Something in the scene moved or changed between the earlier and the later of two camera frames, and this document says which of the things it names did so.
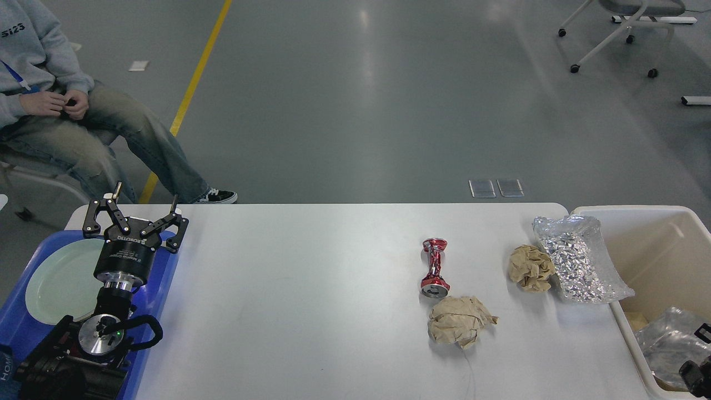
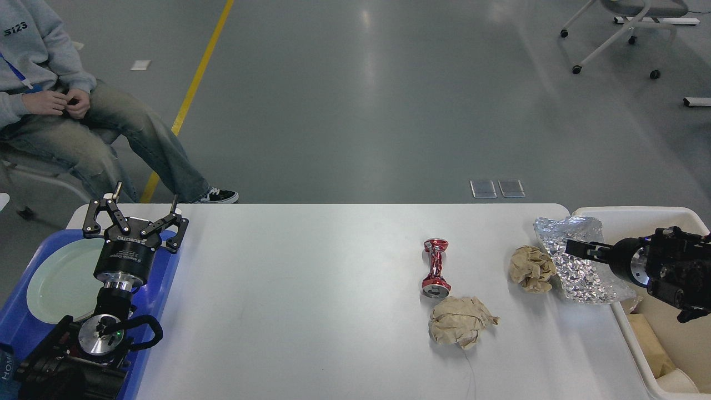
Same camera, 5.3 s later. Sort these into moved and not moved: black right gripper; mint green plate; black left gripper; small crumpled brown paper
Moved: black right gripper
Not moved: mint green plate; small crumpled brown paper; black left gripper
